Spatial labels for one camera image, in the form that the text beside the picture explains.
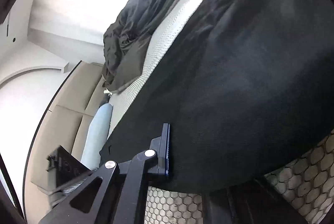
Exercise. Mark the dark grey duvet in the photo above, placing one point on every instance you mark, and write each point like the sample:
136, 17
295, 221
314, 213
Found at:
135, 31

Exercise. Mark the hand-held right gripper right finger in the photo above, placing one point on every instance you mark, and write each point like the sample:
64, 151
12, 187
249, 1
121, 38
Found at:
248, 205

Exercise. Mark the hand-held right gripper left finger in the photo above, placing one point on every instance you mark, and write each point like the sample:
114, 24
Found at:
167, 151

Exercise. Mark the beige padded headboard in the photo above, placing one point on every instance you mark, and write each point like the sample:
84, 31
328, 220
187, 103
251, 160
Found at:
67, 114

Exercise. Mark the light blue pillow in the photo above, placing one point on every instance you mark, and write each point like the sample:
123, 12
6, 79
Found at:
96, 130

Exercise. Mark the black pants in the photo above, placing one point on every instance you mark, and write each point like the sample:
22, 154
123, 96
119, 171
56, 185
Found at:
234, 70

